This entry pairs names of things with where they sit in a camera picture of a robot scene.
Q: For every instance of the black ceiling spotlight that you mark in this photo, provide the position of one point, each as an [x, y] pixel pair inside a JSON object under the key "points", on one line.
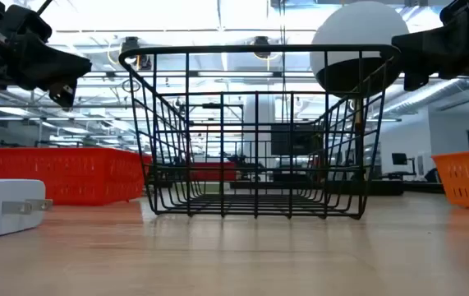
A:
{"points": [[131, 45], [261, 45]]}

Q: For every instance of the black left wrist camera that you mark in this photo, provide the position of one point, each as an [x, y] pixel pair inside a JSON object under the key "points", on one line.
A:
{"points": [[24, 22]]}

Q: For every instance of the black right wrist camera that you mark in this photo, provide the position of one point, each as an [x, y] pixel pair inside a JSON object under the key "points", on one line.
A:
{"points": [[460, 10]]}

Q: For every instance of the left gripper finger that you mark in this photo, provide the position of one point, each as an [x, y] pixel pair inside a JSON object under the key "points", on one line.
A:
{"points": [[53, 66]]}

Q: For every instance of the red plastic basket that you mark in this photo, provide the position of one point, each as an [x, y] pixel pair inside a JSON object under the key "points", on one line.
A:
{"points": [[53, 172]]}

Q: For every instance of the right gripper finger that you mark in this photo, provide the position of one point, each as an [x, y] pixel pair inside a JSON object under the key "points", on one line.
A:
{"points": [[435, 49]]}

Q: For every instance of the white globe lamp black base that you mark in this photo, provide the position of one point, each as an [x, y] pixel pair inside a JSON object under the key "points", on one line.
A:
{"points": [[357, 29]]}

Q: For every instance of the red background bin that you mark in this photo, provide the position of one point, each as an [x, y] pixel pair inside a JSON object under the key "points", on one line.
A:
{"points": [[213, 170]]}

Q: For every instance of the white power adapter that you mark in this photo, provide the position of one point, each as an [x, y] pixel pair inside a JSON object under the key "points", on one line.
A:
{"points": [[4, 205]]}

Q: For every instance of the silver ventilation duct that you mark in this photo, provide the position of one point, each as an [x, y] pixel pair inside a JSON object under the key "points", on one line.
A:
{"points": [[423, 96]]}

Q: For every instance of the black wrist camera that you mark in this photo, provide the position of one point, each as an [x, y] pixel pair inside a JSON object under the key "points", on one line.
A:
{"points": [[460, 10], [24, 22]]}

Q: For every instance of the small black monitor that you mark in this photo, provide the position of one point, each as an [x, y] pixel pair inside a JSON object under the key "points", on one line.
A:
{"points": [[399, 158]]}

